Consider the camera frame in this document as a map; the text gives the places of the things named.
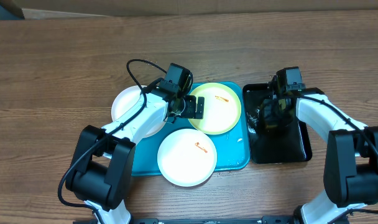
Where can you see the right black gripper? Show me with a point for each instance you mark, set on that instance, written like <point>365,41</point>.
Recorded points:
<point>270,115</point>

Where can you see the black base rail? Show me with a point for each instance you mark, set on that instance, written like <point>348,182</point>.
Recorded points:
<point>268,219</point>

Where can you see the black rectangular tray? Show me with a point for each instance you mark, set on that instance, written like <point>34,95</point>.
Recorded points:
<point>290,144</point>

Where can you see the cardboard panel at back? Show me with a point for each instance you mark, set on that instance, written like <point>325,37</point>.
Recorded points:
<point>184,7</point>

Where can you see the green yellow sponge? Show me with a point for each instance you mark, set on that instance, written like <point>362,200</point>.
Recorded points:
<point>272,124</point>

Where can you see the white plate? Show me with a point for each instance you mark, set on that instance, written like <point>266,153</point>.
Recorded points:
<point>187,157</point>
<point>124,101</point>

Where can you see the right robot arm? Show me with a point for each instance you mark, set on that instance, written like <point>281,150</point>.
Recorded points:
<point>351,165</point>

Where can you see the teal plastic tray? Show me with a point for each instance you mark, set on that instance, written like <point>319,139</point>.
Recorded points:
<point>232,148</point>

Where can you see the lime green plate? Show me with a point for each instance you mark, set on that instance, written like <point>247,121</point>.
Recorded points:
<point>222,108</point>

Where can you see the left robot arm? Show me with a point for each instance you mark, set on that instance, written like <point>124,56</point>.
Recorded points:
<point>101,167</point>

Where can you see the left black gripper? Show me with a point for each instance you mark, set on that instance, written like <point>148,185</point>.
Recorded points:
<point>191,112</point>

